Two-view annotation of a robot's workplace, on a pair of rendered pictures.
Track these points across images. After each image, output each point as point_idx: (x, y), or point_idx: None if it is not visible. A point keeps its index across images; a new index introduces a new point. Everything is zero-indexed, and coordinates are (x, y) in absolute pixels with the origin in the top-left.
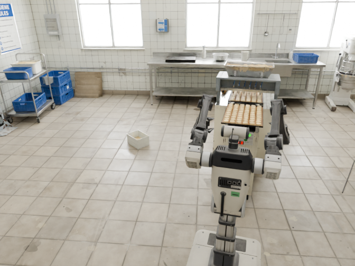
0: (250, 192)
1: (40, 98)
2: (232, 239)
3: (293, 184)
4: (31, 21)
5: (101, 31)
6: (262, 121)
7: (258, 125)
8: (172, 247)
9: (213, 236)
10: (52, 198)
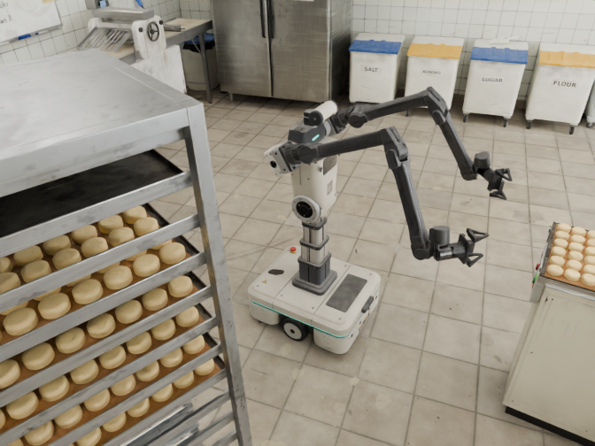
0: (504, 396)
1: None
2: (300, 240)
3: None
4: None
5: None
6: (584, 287)
7: (543, 265)
8: (386, 280)
9: (359, 281)
10: (488, 190)
